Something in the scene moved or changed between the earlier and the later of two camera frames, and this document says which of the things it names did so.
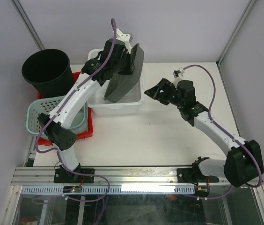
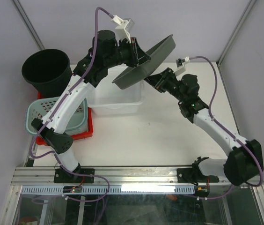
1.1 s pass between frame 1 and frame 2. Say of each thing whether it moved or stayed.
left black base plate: stayed
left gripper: moved
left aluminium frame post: stayed
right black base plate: stayed
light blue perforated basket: stayed
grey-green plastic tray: moved
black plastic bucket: stayed
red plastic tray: stayed
